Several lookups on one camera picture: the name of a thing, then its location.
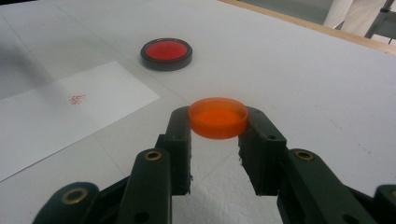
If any white paper sheet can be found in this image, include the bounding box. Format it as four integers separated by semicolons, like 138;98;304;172
0;61;161;183

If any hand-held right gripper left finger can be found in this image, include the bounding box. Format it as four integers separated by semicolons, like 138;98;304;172
116;105;192;224

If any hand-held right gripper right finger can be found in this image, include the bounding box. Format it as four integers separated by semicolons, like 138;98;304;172
237;105;377;224

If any red ink pad black case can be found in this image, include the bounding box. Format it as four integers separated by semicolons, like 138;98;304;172
139;37;193;72

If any white desk frame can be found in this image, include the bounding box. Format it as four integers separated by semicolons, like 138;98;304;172
322;0;396;45

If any orange translucent ink pad lid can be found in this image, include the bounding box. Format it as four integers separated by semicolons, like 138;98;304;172
188;96;249;140

